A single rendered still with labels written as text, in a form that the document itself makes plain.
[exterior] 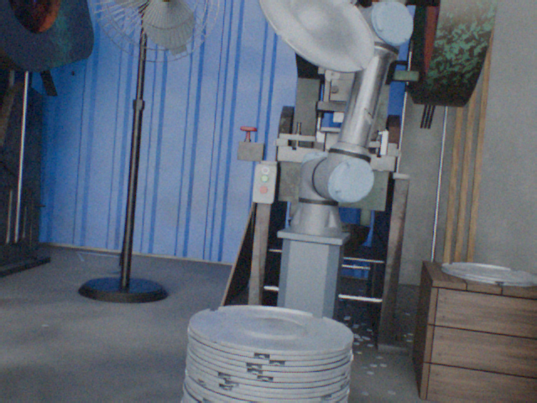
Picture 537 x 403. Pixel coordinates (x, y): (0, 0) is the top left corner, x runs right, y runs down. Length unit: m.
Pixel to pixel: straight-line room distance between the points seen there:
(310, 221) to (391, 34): 0.54
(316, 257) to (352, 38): 0.64
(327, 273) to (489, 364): 0.53
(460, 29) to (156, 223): 2.23
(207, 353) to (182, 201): 2.77
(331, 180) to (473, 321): 0.59
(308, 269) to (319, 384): 0.77
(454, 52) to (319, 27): 1.03
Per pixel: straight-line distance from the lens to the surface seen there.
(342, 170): 1.65
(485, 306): 1.92
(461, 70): 2.38
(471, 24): 2.31
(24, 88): 3.30
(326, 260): 1.78
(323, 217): 1.79
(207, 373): 1.09
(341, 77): 2.52
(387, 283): 2.33
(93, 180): 3.98
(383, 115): 2.77
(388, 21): 1.73
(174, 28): 2.85
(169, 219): 3.85
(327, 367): 1.06
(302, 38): 1.33
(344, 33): 1.43
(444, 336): 1.93
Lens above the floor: 0.65
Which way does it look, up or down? 4 degrees down
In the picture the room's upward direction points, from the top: 5 degrees clockwise
